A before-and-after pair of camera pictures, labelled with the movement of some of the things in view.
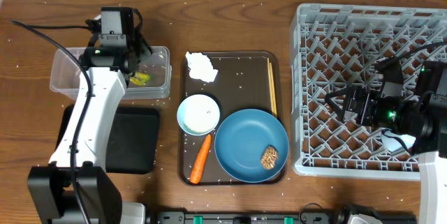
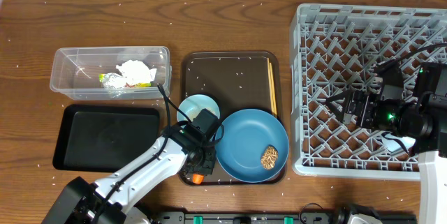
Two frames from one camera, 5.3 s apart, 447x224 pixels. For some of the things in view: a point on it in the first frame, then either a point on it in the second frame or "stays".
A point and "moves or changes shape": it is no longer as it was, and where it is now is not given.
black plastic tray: (133, 139) stays
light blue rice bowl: (198, 114) stays
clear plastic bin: (67, 78) stays
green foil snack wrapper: (140, 78) moves or changes shape
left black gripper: (138, 58) → (204, 165)
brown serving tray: (242, 83) stays
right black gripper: (364, 98) stays
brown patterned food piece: (269, 158) stays
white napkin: (200, 67) → (133, 72)
